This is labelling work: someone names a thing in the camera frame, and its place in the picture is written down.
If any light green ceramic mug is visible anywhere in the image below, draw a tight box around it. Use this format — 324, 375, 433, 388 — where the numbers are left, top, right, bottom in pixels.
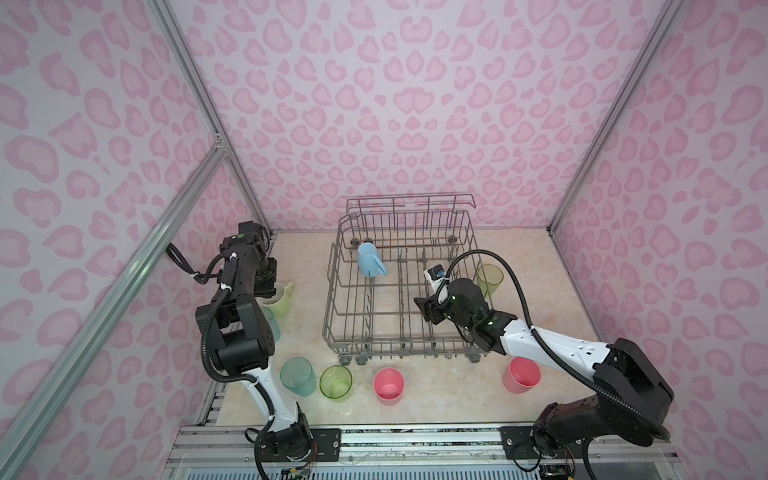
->
257, 282, 296, 318

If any light blue ceramic mug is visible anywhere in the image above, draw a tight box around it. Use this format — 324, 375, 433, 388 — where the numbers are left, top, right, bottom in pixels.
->
357, 242, 388, 278

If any teal textured plastic cup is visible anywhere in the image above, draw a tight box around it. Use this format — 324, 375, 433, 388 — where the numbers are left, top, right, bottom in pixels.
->
261, 307, 281, 342

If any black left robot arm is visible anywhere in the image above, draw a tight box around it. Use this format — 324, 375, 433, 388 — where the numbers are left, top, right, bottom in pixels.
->
190, 221, 315, 463

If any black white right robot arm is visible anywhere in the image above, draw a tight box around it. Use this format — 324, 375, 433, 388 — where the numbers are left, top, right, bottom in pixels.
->
414, 278, 674, 457

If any yellow-green plastic cup right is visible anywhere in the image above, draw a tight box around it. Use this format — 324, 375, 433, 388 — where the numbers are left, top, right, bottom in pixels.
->
475, 264, 505, 297

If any pink plastic cup centre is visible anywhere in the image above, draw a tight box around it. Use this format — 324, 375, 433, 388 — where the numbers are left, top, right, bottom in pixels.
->
373, 367, 405, 406

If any pink plastic cup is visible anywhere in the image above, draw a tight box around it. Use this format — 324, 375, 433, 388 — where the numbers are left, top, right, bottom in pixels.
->
502, 357, 542, 394
373, 367, 405, 406

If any teal plastic cup front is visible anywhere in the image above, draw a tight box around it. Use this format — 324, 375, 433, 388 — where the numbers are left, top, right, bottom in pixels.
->
280, 357, 317, 397

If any pink plastic cup right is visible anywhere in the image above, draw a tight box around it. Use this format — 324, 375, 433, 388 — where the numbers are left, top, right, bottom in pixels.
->
502, 357, 542, 394

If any green transparent plastic cup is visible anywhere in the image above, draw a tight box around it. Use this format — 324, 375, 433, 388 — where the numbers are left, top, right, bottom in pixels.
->
319, 365, 353, 400

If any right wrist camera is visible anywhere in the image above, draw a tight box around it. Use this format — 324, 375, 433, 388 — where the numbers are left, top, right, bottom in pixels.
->
424, 264, 447, 285

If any grey wire dish rack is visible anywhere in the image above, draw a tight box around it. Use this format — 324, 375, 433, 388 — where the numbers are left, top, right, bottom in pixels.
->
322, 193, 484, 366

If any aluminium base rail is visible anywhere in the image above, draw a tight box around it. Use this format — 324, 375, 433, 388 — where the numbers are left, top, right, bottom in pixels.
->
161, 423, 687, 479

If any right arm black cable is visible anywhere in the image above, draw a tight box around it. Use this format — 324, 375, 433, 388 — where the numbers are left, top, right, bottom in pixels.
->
434, 248, 671, 440

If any left aluminium frame strut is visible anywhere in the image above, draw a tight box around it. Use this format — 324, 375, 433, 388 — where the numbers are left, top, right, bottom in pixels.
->
1, 141, 230, 479

